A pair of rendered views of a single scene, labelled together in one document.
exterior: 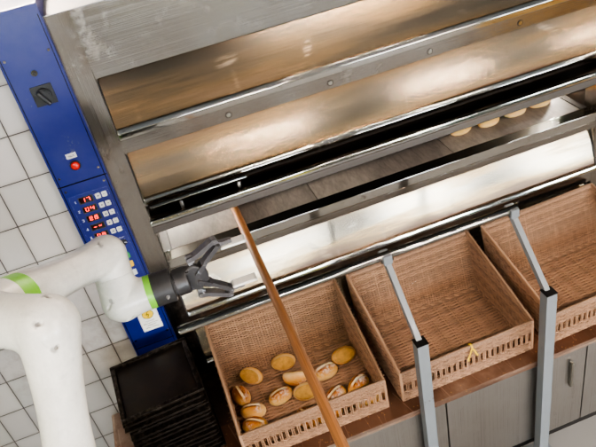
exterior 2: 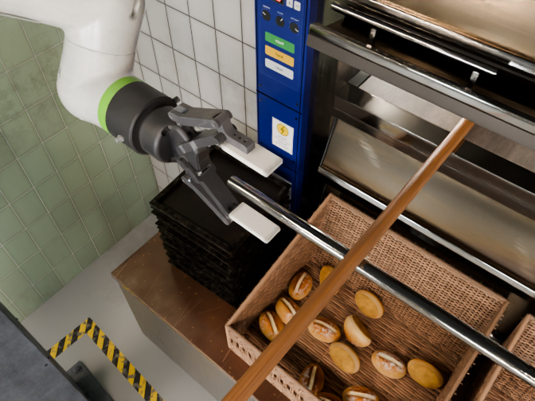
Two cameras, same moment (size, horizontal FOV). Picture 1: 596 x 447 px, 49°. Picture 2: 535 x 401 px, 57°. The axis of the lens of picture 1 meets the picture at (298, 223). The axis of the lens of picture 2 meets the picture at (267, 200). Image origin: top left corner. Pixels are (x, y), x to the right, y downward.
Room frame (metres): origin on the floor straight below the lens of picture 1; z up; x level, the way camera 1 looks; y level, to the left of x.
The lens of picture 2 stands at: (1.18, -0.14, 1.97)
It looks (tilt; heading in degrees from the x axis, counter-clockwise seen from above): 52 degrees down; 50
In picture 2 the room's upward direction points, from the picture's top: straight up
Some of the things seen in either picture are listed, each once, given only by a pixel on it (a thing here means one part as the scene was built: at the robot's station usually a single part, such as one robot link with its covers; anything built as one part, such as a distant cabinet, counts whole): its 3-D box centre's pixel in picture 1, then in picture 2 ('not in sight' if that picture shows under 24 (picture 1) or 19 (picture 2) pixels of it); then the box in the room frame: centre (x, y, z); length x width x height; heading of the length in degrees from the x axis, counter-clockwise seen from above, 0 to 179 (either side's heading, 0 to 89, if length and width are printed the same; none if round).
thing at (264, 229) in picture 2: (244, 279); (254, 222); (1.42, 0.18, 1.42); 0.07 x 0.03 x 0.01; 100
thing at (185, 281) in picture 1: (191, 278); (181, 143); (1.39, 0.31, 1.48); 0.09 x 0.07 x 0.08; 100
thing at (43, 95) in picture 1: (40, 90); not in sight; (1.84, 0.63, 1.92); 0.06 x 0.04 x 0.11; 101
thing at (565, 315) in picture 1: (572, 258); not in sight; (1.95, -1.05, 0.72); 0.56 x 0.49 x 0.28; 102
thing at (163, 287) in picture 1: (164, 286); (147, 118); (1.38, 0.39, 1.48); 0.12 x 0.06 x 0.09; 10
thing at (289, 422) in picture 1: (294, 364); (358, 325); (1.72, 0.13, 0.72); 0.56 x 0.49 x 0.28; 100
